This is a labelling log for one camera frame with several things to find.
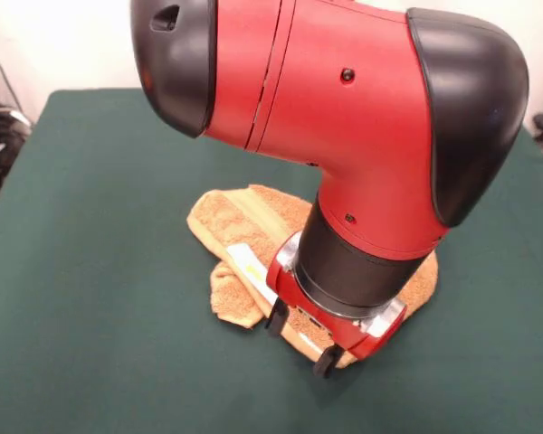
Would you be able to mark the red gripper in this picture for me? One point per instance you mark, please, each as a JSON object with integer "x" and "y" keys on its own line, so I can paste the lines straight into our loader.
{"x": 317, "y": 316}

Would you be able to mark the orange terry towel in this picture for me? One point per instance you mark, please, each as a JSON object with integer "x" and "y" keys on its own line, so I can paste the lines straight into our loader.
{"x": 235, "y": 217}

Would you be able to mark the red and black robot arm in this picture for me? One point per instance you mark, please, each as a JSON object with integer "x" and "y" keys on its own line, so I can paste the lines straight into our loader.
{"x": 366, "y": 135}

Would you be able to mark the dark green table cloth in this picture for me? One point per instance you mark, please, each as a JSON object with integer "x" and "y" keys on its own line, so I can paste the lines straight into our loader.
{"x": 95, "y": 316}

